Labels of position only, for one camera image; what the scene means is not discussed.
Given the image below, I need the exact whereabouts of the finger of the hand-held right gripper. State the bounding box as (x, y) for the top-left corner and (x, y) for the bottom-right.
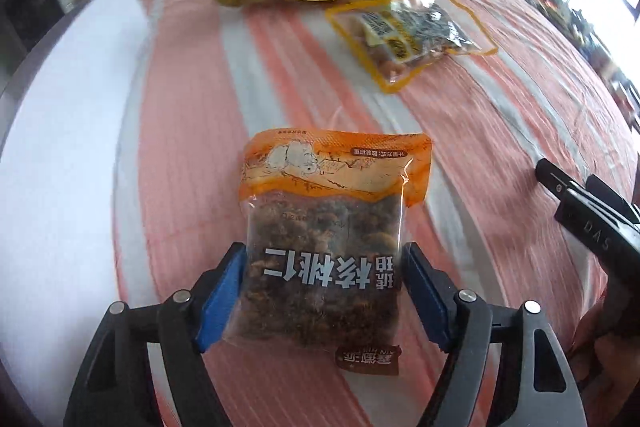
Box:
(535, 158), (574, 200)

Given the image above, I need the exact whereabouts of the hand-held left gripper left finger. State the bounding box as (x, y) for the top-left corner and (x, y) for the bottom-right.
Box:
(62, 242), (248, 427)

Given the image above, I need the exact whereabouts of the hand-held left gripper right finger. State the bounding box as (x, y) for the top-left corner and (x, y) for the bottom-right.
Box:
(402, 242), (588, 427)

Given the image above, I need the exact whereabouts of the orange walnut bag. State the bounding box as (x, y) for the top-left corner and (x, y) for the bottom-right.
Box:
(222, 128), (434, 376)

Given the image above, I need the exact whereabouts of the black white seed packet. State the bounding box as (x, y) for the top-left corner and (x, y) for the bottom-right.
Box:
(389, 0), (476, 56)

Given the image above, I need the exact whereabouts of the yellow-edged clear snack bag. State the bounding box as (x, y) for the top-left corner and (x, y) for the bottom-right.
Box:
(324, 0), (500, 94)

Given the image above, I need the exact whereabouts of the person's right hand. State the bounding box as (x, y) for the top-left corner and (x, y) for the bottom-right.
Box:
(571, 301), (640, 427)

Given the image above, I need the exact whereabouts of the dark glass display cabinet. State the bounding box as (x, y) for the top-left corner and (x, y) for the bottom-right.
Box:
(0, 0), (66, 78)

